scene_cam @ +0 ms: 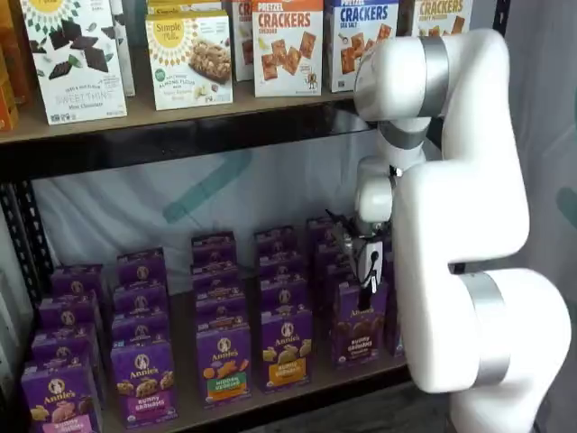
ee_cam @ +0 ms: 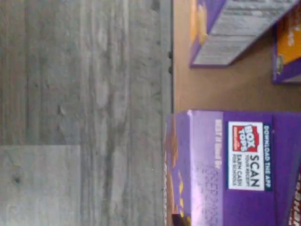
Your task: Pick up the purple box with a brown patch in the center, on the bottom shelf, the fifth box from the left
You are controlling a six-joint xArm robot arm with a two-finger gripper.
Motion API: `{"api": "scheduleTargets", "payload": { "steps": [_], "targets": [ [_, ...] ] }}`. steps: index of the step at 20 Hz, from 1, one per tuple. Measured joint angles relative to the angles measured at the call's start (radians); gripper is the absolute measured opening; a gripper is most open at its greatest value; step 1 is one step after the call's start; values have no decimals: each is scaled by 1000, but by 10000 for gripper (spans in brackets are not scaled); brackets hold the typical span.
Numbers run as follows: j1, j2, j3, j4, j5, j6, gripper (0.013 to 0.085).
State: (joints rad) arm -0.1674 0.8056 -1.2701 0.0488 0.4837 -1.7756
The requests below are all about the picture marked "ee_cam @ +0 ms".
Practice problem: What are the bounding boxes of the brown wooden shelf board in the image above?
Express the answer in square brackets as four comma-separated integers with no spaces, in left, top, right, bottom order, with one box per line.
[173,0,301,114]

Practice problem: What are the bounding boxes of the purple box orange label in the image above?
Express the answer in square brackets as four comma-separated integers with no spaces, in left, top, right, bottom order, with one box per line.
[271,20,301,86]

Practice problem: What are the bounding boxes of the purple box orange patch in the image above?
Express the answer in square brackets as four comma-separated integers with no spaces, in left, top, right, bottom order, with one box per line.
[189,0,301,69]

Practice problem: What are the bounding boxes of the purple Annie's box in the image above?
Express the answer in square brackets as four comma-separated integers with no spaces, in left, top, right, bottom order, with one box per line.
[287,173,301,226]

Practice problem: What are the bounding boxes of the purple box brown patch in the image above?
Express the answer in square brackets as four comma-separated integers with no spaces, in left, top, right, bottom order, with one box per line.
[164,109,301,226]

